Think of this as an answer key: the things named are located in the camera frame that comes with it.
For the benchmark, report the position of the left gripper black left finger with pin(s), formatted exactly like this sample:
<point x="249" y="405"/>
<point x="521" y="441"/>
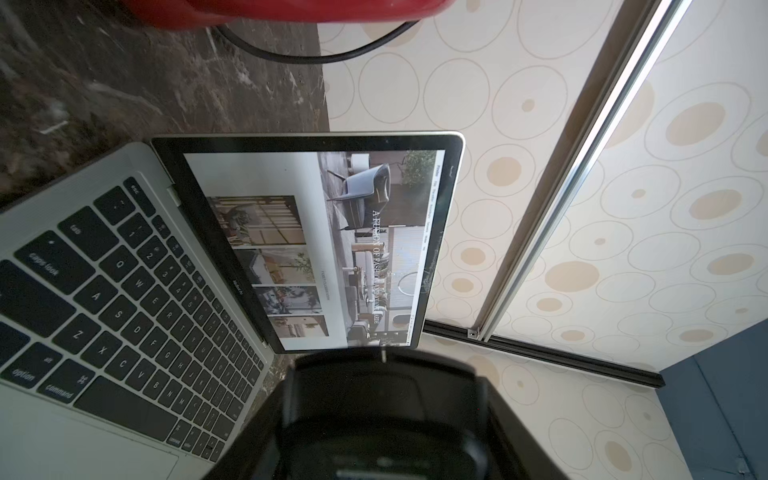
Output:
<point x="255" y="453"/>

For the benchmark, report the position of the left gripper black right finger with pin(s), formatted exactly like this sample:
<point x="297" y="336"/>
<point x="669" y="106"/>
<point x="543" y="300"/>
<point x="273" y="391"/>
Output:
<point x="513" y="451"/>

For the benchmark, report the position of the black wireless mouse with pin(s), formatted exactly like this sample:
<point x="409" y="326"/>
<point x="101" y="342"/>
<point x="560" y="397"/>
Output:
<point x="384" y="413"/>

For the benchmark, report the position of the silver open laptop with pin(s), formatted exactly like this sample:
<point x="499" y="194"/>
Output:
<point x="145" y="296"/>

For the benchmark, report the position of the red chrome toaster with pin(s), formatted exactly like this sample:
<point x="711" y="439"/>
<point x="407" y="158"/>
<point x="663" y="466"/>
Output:
<point x="191" y="14"/>

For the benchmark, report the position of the horizontal silver aluminium bar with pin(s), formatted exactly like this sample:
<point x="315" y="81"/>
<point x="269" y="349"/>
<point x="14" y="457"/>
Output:
<point x="633" y="44"/>

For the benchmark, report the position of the right black frame post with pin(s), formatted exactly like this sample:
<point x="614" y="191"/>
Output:
<point x="549" y="355"/>

